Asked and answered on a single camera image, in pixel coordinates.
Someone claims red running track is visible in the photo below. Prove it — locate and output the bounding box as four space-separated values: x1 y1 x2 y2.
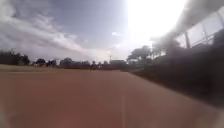
0 69 224 128

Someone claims dark embankment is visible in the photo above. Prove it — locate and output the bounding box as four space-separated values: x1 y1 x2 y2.
128 29 224 108

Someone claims row of trees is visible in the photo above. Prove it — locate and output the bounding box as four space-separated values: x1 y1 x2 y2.
0 39 183 70

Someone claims tall mesh fence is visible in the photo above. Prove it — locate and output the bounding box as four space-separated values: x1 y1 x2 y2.
174 5 224 50

